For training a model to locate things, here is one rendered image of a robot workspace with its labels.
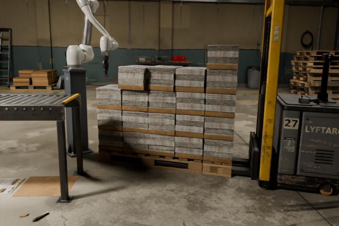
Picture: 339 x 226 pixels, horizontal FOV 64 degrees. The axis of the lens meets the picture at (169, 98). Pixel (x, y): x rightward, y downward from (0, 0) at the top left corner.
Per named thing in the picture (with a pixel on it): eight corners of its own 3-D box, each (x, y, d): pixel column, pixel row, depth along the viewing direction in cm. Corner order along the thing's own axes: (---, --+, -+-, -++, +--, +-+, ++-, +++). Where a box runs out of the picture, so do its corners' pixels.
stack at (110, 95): (113, 149, 340) (111, 83, 325) (206, 159, 313) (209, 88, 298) (98, 161, 303) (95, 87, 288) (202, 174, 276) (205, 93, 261)
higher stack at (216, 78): (206, 159, 313) (210, 45, 290) (232, 162, 306) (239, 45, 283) (201, 173, 276) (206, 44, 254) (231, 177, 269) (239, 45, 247)
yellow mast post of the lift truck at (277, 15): (258, 175, 253) (274, -25, 222) (268, 176, 251) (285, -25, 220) (259, 179, 244) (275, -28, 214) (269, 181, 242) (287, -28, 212)
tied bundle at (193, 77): (182, 87, 305) (183, 66, 301) (209, 88, 298) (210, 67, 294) (174, 91, 269) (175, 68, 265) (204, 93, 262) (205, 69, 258)
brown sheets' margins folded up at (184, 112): (113, 138, 337) (112, 98, 328) (207, 148, 310) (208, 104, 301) (98, 149, 300) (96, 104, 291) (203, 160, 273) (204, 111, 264)
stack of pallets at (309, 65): (326, 92, 861) (331, 51, 839) (349, 97, 769) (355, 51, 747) (287, 93, 843) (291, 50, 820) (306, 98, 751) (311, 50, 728)
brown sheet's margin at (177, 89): (183, 86, 305) (183, 82, 304) (209, 87, 297) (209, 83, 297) (175, 91, 269) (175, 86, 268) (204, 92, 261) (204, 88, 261)
